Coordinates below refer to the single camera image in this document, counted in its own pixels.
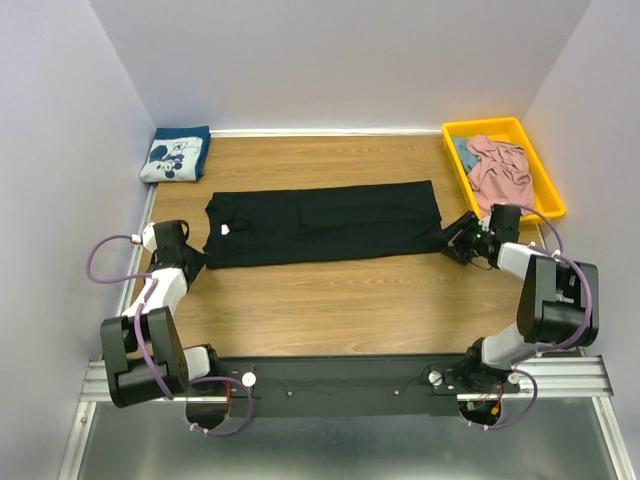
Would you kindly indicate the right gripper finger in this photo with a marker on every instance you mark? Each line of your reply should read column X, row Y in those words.
column 465, row 223
column 456, row 253

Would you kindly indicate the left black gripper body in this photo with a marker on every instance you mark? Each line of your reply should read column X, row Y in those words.
column 197, row 257

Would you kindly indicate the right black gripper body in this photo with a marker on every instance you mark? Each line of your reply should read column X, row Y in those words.
column 473, row 238

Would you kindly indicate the black t-shirt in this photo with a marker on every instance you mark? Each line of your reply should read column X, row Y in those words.
column 278, row 227

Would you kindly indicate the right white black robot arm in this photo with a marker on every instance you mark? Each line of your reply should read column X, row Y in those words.
column 557, row 310

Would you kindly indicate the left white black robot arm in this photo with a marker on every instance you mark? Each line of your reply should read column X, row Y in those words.
column 142, row 353

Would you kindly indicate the pink t-shirt in bin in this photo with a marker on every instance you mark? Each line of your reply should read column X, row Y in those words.
column 501, row 175

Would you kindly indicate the light blue garment in bin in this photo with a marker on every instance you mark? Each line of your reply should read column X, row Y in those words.
column 467, row 158

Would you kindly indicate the yellow plastic bin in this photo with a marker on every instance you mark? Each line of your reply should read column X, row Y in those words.
column 507, row 129

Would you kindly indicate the folded blue cartoon t-shirt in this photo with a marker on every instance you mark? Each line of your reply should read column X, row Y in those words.
column 176, row 155

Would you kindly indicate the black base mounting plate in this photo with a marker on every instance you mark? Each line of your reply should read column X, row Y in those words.
column 417, row 400

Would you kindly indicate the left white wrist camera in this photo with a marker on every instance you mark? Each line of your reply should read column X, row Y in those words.
column 162, row 235

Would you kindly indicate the aluminium frame rail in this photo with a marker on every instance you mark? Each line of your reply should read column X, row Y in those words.
column 548, row 376

